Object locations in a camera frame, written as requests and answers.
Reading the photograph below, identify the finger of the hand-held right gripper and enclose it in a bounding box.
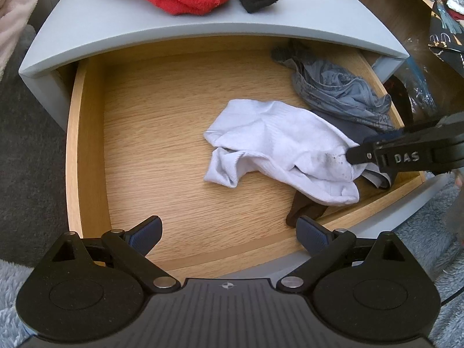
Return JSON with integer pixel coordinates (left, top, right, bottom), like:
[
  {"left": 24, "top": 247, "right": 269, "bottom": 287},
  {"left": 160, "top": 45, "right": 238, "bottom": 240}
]
[
  {"left": 346, "top": 130, "right": 442, "bottom": 175},
  {"left": 362, "top": 115, "right": 454, "bottom": 146}
]

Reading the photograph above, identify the white sock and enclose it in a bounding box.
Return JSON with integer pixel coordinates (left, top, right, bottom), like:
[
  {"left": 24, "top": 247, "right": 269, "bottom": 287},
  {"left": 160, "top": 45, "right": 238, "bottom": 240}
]
[{"left": 203, "top": 99, "right": 361, "bottom": 206}]

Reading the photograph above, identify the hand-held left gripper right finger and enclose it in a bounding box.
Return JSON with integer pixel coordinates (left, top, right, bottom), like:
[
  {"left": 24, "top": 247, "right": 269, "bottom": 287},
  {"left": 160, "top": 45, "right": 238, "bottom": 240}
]
[{"left": 277, "top": 217, "right": 417, "bottom": 294}]

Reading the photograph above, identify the grey patterned underwear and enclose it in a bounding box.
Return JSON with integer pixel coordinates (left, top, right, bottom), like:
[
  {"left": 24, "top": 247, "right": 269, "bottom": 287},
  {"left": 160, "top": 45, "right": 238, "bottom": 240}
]
[{"left": 272, "top": 41, "right": 396, "bottom": 132}]

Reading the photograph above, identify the pale pink folded blanket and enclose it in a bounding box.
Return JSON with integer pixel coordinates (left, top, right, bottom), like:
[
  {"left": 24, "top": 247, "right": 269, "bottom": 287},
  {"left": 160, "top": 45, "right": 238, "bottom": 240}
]
[{"left": 0, "top": 0, "right": 44, "bottom": 84}]

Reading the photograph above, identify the dark grey underwear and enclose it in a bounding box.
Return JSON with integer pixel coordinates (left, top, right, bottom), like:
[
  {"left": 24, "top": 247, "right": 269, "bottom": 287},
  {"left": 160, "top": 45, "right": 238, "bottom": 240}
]
[{"left": 319, "top": 114, "right": 396, "bottom": 190}]

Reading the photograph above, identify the dark brown sock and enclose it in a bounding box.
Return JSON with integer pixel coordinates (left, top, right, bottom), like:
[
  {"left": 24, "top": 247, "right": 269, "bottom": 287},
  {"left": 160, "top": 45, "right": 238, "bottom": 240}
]
[{"left": 286, "top": 190, "right": 329, "bottom": 229}]

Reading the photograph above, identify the dark patterned cloth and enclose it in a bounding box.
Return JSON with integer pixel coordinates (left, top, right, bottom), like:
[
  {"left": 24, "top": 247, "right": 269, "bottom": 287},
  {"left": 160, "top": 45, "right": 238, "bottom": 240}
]
[{"left": 428, "top": 2, "right": 464, "bottom": 62}]

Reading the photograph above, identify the pale blue fluffy rug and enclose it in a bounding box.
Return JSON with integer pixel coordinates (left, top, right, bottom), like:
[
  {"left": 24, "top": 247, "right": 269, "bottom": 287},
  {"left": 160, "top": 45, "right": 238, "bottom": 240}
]
[{"left": 0, "top": 179, "right": 464, "bottom": 348}]

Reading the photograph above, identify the grey nightstand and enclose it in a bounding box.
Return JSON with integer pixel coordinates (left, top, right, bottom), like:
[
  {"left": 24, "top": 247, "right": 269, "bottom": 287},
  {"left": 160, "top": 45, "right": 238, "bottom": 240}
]
[{"left": 18, "top": 0, "right": 409, "bottom": 135}]

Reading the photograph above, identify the clear blue plastic bag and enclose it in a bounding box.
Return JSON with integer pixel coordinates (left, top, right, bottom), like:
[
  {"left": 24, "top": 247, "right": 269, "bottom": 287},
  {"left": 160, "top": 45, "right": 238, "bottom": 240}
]
[{"left": 389, "top": 58, "right": 441, "bottom": 124}]

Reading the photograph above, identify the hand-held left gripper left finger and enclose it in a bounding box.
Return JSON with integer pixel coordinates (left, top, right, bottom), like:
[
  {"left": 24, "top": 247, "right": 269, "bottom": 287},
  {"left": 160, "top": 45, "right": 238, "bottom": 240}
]
[{"left": 49, "top": 215, "right": 182, "bottom": 294}]

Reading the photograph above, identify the wooden drawer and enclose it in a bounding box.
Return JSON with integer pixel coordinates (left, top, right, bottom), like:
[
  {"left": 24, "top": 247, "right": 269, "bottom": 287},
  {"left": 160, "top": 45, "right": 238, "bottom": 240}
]
[{"left": 65, "top": 36, "right": 448, "bottom": 280}]

